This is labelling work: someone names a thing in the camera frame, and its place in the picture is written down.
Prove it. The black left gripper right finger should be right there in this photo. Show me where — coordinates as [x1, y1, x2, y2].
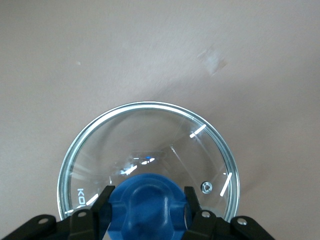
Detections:
[183, 185, 274, 240]

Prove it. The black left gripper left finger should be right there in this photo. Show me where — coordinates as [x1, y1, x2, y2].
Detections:
[0, 184, 116, 240]

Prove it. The glass lid with blue knob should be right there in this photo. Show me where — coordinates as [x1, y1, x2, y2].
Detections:
[56, 100, 241, 240]

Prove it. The brown table cover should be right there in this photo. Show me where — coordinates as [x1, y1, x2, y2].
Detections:
[0, 0, 320, 240]

